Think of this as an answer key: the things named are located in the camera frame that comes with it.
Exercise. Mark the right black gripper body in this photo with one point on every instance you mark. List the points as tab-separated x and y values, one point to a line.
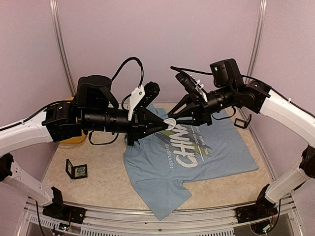
203	109

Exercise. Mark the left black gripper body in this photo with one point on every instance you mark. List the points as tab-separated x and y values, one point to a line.
138	125

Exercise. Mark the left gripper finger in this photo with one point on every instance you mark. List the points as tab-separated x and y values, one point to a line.
149	118
152	128

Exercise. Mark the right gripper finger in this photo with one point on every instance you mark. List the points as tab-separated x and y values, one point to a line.
186	121
183	108

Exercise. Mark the round blue brooch badge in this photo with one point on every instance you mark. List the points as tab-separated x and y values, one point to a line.
171	122

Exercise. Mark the light blue printed t-shirt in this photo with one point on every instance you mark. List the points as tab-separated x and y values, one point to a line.
159	164

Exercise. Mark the black brooch box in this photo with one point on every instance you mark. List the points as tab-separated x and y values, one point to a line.
241	123
76	172

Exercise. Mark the yellow plastic basket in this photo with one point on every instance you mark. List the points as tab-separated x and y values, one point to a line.
75	140

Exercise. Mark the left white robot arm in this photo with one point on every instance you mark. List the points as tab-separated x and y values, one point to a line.
93	108

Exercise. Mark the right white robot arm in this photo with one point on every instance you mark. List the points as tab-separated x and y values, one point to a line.
261	98

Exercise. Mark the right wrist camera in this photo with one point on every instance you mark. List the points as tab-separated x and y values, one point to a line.
191	85

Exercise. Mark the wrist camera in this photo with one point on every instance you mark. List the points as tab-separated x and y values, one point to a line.
191	85
142	96

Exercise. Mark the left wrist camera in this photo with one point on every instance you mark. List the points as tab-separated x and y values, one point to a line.
142	96

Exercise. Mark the aluminium front frame rail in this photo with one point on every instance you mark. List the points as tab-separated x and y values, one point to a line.
107	221

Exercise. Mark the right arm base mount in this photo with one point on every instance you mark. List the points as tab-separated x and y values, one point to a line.
262	208

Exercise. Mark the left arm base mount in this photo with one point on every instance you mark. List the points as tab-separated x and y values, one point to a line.
59	210

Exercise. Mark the right aluminium corner post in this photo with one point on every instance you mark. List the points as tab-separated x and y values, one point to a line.
258	36

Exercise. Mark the aluminium corner post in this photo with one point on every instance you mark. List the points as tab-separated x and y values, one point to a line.
258	36
60	45

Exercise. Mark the left aluminium corner post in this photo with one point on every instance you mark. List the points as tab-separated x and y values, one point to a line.
60	45

